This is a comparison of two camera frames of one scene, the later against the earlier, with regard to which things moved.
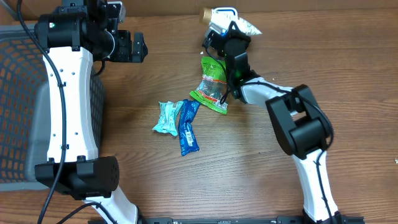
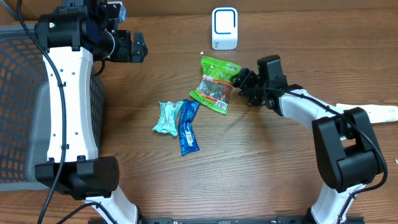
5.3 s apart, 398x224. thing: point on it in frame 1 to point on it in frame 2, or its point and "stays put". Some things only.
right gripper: [235, 29] to [242, 79]
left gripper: [126, 54] stays put
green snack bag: [212, 89] stays put
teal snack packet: [167, 121] stays put
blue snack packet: [188, 140] stays put
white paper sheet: [219, 18] to [377, 113]
